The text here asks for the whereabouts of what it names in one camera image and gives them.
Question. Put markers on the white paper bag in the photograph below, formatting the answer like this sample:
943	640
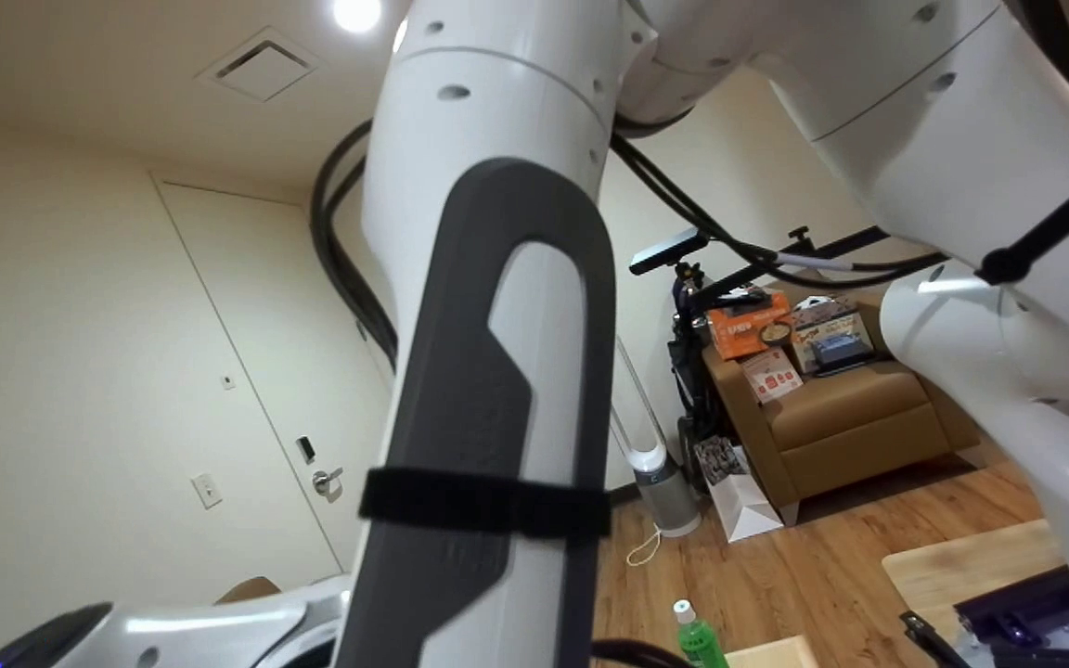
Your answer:
745	508

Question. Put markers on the black tripod stand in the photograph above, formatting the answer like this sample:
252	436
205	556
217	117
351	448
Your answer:
687	359

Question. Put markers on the bladeless tower fan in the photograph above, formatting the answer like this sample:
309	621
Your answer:
665	496

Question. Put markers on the orange box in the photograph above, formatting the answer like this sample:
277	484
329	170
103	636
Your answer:
745	331

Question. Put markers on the red and white box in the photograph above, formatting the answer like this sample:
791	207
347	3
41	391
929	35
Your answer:
773	375

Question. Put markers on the black door lock plate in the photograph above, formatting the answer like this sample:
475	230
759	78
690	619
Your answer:
306	449

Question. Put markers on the white door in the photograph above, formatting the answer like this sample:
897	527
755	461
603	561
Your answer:
249	371

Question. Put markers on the printed picture box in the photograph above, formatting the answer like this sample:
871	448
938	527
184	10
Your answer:
834	339

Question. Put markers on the brown armchair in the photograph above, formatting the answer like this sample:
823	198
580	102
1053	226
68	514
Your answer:
854	421

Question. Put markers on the green plastic bottle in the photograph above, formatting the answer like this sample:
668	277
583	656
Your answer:
698	649

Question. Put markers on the round ceiling light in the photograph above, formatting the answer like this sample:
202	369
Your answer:
356	12

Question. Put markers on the square ceiling vent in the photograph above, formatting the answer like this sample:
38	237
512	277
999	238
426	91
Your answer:
262	70

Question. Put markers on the light wooden robot stand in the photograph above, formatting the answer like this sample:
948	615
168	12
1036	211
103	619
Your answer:
966	561

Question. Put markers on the black bar clamp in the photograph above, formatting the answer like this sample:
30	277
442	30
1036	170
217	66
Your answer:
929	640

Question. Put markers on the metal robot mounting plate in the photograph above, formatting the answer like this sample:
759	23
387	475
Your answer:
1020	619

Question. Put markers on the black camera on tripod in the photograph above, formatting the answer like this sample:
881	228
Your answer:
668	250

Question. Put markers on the white wall light switch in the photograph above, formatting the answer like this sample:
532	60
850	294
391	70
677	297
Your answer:
205	490

